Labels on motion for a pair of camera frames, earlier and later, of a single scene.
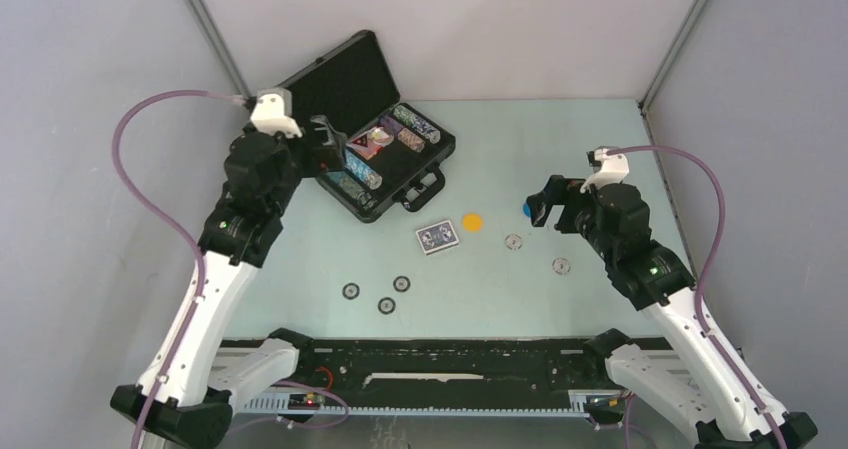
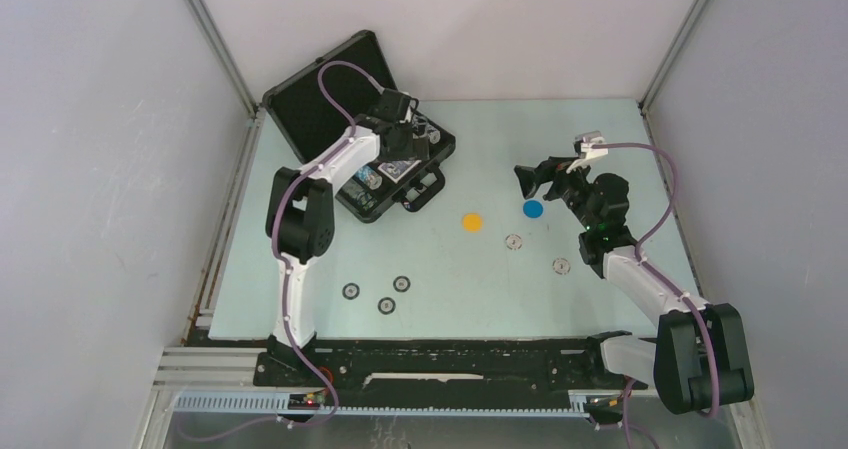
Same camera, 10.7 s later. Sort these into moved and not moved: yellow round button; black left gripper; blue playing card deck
Moved: blue playing card deck; black left gripper
Not moved: yellow round button
